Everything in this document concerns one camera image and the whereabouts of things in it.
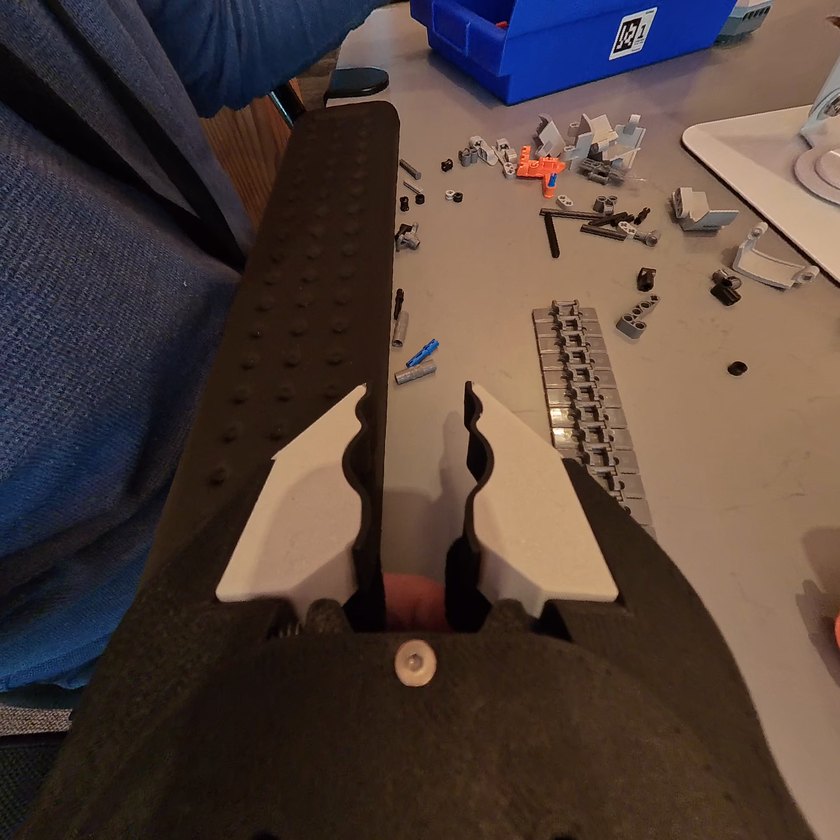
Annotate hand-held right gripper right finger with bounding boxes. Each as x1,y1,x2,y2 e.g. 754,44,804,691
462,381,620,621

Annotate orange ridged wedge panel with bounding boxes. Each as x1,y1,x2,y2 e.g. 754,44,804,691
515,146,565,179

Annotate grey metal disc bracket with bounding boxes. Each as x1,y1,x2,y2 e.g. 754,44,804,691
794,147,840,198

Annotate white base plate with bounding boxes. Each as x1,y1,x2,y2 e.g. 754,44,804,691
682,105,840,283

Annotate dark studded panel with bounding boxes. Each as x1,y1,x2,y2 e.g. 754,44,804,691
141,101,401,624

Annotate grey toy track chain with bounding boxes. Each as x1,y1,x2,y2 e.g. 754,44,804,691
532,298,657,539

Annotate grey ribbed part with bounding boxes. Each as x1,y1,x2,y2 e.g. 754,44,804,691
715,0,782,43

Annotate light grey holed curved panel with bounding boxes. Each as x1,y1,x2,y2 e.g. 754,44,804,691
671,187,739,232

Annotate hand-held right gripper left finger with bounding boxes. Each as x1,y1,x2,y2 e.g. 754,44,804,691
215,384,382,618

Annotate grey large shell panel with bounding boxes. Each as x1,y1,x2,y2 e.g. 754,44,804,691
566,113,647,172

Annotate dark grey long bent liftarm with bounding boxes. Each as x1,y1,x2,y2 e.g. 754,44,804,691
615,295,662,340

